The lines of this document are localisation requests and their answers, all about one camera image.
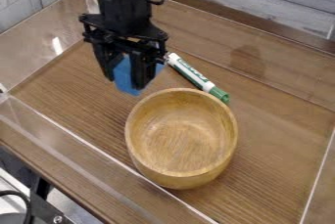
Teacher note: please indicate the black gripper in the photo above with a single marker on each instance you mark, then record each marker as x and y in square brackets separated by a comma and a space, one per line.
[121, 29]

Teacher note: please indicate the blue rectangular block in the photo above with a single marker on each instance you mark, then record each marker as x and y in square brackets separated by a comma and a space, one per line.
[122, 77]

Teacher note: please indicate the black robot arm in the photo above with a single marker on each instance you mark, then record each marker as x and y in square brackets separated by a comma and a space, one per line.
[122, 35]

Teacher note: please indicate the brown wooden bowl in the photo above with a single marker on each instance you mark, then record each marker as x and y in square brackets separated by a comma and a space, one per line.
[181, 134]

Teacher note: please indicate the green white marker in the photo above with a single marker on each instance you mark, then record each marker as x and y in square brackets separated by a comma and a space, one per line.
[196, 78]

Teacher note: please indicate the clear acrylic triangle bracket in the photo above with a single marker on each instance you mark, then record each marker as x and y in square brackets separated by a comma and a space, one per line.
[91, 4]

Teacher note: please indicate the black metal table bracket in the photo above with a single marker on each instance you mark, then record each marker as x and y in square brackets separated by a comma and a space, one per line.
[46, 214]

